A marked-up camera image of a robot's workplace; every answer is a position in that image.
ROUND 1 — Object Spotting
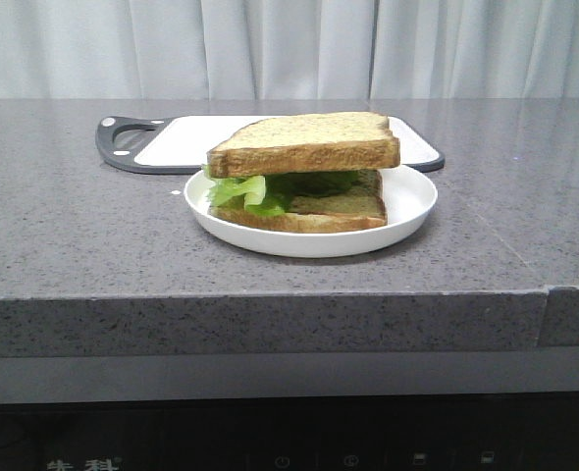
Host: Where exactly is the green lettuce leaf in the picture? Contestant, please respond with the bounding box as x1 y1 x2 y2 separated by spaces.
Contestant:
202 165 367 217

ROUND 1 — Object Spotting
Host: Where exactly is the bread slice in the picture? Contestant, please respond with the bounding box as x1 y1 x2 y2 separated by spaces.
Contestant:
208 170 388 234
207 112 400 179

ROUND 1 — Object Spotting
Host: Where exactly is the white round plate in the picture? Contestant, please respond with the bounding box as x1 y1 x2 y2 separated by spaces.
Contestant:
184 165 438 258

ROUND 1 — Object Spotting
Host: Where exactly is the black appliance control panel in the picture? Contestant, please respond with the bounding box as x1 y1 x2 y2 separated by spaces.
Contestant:
0 392 579 470

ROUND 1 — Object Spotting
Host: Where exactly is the white curtain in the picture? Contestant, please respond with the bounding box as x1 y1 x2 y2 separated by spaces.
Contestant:
0 1 579 99

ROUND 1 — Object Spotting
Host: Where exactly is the white cutting board black handle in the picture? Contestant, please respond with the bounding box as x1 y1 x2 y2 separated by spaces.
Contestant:
94 114 447 176

